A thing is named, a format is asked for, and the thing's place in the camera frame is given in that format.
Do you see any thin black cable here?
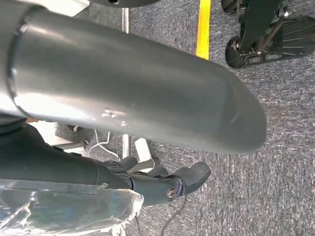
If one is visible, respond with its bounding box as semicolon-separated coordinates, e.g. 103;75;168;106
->
160;195;187;236

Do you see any white floor cable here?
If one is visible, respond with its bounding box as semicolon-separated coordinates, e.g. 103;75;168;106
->
87;128;120;159

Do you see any clear plastic wrap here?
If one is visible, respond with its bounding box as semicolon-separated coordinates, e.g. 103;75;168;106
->
0;179;144;236

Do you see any yellow floor tape outline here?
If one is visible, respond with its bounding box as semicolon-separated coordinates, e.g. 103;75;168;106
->
196;0;212;61

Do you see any dark round robot plate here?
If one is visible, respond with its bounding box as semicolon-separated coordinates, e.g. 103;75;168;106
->
90;0;160;8

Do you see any white power strip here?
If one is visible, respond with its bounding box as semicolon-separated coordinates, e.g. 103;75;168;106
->
134;138;156;173

